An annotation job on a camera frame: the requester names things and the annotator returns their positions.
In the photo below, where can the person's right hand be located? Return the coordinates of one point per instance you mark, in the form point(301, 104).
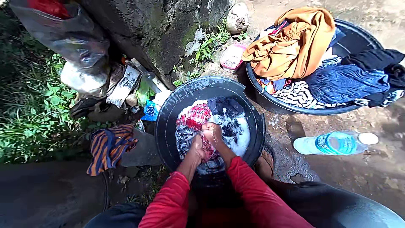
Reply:
point(214, 132)

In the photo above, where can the person's left hand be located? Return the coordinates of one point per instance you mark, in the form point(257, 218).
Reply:
point(198, 148)

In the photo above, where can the person's right fingers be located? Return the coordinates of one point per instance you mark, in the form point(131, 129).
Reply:
point(207, 127)

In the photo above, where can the person's left fingers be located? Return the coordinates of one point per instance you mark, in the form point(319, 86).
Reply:
point(205, 154)

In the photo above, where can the red plaid cloth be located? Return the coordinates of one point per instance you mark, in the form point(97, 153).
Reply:
point(198, 114)

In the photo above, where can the person's left forearm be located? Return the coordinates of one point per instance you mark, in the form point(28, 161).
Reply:
point(171, 196)

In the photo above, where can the person's right forearm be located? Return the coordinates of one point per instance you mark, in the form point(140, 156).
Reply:
point(253, 196)

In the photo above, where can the grey plaid cloth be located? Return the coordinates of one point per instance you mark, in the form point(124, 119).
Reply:
point(186, 139)

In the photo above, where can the dark navy wet cloth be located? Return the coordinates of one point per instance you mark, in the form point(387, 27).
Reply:
point(225, 107)

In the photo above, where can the round black basin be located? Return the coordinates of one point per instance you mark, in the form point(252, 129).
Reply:
point(167, 123)

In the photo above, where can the white crumpled plastic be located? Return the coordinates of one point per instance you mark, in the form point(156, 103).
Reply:
point(162, 96)

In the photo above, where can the blue plastic packet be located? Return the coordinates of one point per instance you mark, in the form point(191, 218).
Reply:
point(150, 111)

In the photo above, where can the grey stone block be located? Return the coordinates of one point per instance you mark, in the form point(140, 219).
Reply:
point(142, 152)

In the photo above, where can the person's body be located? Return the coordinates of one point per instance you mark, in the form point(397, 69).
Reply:
point(221, 217)

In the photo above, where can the green plastic wrapper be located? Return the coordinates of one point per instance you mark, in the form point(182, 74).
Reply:
point(144, 91)

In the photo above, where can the pink rimmed plastic container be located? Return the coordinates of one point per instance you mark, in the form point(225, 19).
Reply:
point(232, 58)

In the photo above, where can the clear plastic bottle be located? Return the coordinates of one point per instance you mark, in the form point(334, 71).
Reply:
point(152, 79)

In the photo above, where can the small green weeds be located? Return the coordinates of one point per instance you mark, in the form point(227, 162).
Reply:
point(205, 52)

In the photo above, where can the dirty white board piece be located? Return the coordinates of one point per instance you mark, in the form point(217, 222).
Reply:
point(124, 86)

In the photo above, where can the orange navy striped cloth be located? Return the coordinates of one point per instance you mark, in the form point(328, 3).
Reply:
point(110, 145)

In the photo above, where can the mossy concrete block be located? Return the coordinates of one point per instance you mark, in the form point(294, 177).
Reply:
point(152, 28)

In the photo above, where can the old whitish coconut husk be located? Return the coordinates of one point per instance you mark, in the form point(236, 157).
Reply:
point(237, 17)

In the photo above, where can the clear bottle with blue label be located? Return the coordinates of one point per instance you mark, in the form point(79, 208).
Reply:
point(338, 143)

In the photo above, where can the white plastic sack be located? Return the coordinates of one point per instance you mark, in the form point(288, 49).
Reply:
point(82, 79)

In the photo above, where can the grey translucent plastic bag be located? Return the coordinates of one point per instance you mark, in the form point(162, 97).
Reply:
point(69, 34)

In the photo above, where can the green grass and weeds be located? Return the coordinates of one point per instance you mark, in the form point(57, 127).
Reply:
point(38, 104)

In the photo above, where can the wide black laundry tub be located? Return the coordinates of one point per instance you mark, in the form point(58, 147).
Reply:
point(351, 34)

